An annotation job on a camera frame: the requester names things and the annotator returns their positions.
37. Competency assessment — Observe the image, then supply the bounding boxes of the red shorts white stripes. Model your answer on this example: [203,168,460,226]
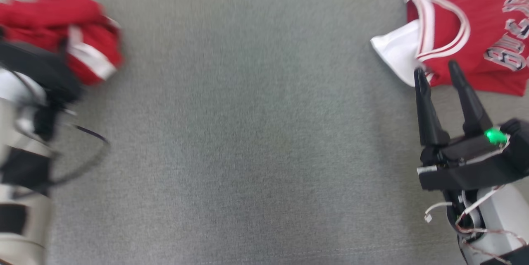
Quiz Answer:
[0,0,124,86]

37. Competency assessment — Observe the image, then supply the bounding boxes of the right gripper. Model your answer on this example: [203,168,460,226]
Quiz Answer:
[414,60,529,191]

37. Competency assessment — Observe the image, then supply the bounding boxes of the red jersey white sleeves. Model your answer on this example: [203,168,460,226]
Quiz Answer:
[370,0,529,97]

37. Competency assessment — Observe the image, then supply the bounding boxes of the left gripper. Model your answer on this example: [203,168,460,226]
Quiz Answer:
[0,38,83,106]

